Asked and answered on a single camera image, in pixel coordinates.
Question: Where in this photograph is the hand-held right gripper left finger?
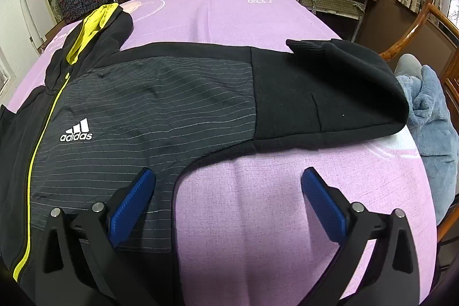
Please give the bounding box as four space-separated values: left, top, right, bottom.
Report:
34 167 159 306

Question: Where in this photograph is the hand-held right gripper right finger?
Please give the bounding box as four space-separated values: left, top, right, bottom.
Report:
301 167 427 306

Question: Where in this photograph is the black jacket with yellow zipper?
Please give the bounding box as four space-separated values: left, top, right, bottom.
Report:
0 4 410 306

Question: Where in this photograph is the purple printed blanket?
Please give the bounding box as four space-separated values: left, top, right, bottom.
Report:
0 0 436 306

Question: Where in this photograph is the blue plush cloth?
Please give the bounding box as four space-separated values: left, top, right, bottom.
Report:
394 64 459 206

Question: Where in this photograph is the grey cloth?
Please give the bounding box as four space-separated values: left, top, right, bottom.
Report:
394 53 424 78

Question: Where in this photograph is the orange-brown wooden armchair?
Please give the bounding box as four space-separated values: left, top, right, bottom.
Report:
378 0 459 249

